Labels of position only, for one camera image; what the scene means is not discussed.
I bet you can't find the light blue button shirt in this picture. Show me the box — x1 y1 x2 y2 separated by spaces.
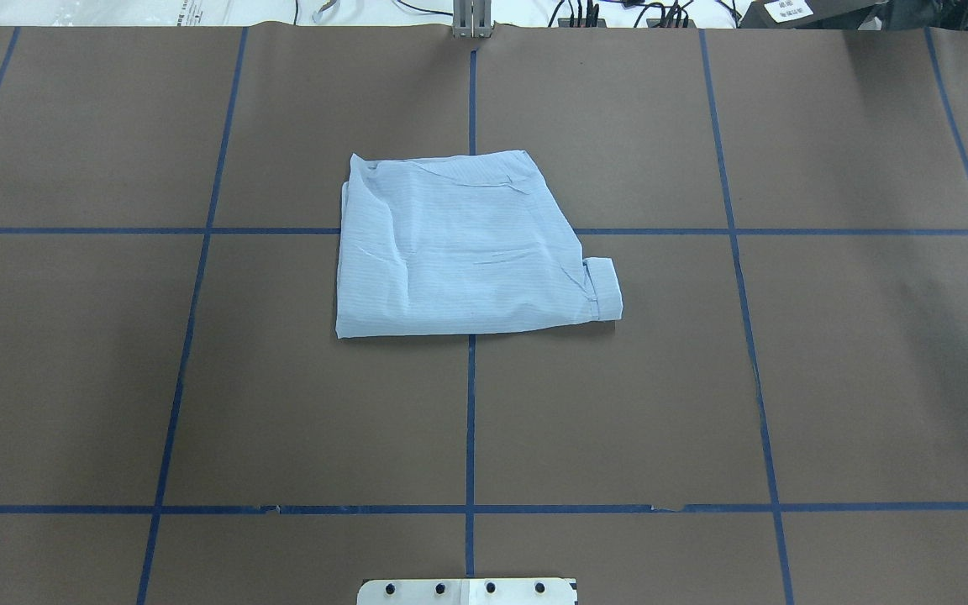
334 150 623 339

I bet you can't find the aluminium frame post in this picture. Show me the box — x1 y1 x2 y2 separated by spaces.
452 0 494 39

